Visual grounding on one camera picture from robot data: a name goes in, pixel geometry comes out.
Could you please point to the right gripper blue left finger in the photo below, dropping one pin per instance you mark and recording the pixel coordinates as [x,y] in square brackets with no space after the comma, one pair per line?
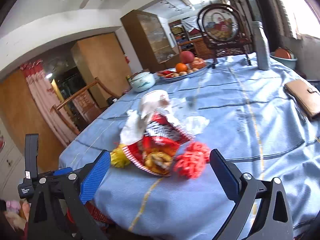
[58,206]

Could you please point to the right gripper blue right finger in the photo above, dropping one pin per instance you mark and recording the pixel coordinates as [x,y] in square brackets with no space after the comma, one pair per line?
[273,219]

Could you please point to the red white snack bag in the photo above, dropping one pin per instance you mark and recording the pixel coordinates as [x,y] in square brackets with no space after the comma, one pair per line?
[152,146]

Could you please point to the white tissue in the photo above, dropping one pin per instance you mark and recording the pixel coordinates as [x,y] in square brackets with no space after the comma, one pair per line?
[147,114]

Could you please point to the yellow knitted pompom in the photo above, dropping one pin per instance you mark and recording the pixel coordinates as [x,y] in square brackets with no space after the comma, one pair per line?
[118,157]

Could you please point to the red white curtain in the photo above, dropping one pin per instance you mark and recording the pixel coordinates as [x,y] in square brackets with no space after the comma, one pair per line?
[45,98]

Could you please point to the wooden armchair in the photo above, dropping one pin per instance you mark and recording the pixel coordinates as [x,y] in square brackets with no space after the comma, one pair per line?
[84,103]

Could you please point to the red knitted pompom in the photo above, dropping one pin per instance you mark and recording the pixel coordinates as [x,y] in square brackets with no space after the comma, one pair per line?
[193,161]

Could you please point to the blue striped tablecloth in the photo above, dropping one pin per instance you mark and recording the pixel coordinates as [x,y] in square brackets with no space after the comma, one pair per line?
[254,123]

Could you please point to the brown leather wallet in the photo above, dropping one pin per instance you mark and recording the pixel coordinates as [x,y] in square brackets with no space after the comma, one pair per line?
[306,95]

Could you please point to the white ceramic lidded jar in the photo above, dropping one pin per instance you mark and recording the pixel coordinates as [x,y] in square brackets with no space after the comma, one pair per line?
[142,81]

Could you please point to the teal plastic basin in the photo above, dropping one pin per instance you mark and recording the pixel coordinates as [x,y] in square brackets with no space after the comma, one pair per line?
[285,57]

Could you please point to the grey metal bottle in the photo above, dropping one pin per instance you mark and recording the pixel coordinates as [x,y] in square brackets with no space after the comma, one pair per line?
[261,46]

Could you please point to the blue fruit plate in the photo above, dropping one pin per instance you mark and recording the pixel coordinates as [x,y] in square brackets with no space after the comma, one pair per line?
[170,75]

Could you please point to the netted tangerine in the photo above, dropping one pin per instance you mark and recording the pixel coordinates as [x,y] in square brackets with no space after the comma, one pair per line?
[198,63]

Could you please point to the orange fruit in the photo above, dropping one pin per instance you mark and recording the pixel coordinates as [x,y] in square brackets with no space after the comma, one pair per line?
[181,67]

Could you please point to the red apple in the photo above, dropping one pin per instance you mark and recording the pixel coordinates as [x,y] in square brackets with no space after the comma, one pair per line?
[186,57]

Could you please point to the wooden glass display cabinet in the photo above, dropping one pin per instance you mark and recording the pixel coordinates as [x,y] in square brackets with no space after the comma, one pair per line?
[149,41]

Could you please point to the round embroidered table screen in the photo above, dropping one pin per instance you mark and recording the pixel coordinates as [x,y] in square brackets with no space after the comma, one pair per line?
[223,31]

